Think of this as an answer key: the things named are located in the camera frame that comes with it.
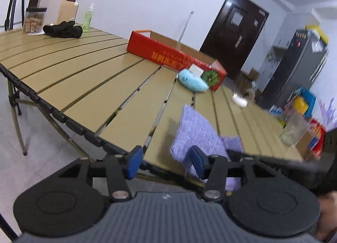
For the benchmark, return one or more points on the white thin pole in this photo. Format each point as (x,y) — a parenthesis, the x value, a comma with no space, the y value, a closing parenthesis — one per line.
(185,26)

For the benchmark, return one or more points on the clear snack jar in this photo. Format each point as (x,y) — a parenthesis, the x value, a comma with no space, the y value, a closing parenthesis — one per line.
(34,20)

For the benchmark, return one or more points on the clear glass cup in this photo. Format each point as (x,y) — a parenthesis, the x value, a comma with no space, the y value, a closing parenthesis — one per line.
(296,126)

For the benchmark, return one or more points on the light blue plush pouch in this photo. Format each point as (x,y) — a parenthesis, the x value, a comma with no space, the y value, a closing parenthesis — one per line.
(192,82)

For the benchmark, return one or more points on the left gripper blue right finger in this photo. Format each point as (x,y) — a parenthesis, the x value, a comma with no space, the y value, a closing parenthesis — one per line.
(200,162)

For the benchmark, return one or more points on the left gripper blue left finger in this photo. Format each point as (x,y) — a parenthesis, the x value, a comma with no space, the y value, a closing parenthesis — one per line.
(132,162)

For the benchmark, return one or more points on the dark brown entrance door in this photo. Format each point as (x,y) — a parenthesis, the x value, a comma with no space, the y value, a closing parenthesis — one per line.
(234,33)

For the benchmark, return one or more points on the small white crumpled item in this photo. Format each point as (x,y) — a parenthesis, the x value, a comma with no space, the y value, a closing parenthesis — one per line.
(239,101)

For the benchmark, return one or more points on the black gloves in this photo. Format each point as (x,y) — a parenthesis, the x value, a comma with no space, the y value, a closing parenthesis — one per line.
(63,30)

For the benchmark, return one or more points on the small white box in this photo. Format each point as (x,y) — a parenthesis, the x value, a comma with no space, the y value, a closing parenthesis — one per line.
(196,70)

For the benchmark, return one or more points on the grey refrigerator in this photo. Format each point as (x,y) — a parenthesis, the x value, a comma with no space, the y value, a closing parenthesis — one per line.
(298,67)

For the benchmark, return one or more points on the purple knitted cloth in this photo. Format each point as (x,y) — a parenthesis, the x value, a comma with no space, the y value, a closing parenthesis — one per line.
(195,130)

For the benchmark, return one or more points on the green spray bottle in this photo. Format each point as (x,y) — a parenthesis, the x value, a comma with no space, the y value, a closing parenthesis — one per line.
(87,18)

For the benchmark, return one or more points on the red cardboard box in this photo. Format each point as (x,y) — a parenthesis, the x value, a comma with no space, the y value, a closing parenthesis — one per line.
(168,52)

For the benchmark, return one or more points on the brown cardboard carton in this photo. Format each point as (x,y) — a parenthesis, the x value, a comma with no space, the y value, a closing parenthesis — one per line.
(68,10)

